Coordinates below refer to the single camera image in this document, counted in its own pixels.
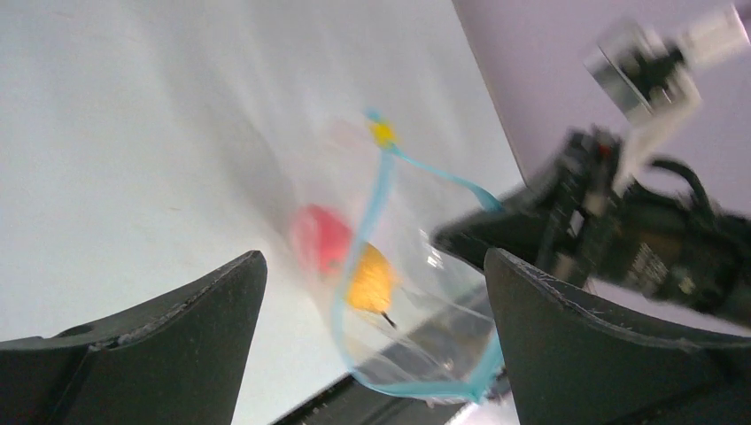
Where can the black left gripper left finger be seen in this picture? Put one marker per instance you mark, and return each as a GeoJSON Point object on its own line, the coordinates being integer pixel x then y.
{"type": "Point", "coordinates": [178, 358]}

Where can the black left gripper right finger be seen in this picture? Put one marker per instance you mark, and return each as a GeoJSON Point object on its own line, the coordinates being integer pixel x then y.
{"type": "Point", "coordinates": [576, 358]}

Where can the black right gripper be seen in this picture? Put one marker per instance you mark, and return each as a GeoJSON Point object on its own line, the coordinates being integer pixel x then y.
{"type": "Point", "coordinates": [681, 249]}

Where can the clear zip bag blue zipper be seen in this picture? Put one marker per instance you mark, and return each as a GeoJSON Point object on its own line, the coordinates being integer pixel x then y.
{"type": "Point", "coordinates": [395, 202]}

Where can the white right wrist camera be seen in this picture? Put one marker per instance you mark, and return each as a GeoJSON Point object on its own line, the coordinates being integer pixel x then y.
{"type": "Point", "coordinates": [649, 77]}

